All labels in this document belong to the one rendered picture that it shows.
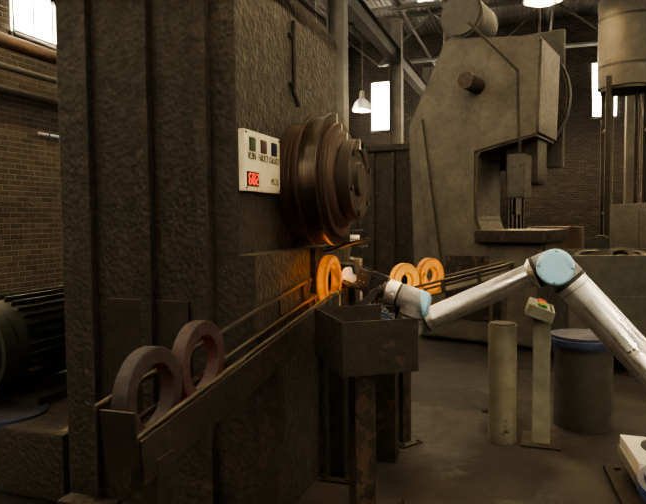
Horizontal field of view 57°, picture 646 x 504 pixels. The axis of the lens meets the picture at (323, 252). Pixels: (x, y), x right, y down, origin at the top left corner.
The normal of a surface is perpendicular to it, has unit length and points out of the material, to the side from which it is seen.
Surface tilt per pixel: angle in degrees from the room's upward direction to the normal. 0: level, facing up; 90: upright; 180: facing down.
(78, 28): 90
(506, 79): 90
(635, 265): 90
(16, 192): 90
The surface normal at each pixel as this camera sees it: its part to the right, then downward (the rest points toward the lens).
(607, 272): -0.07, 0.05
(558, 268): -0.44, -0.07
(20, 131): 0.95, 0.00
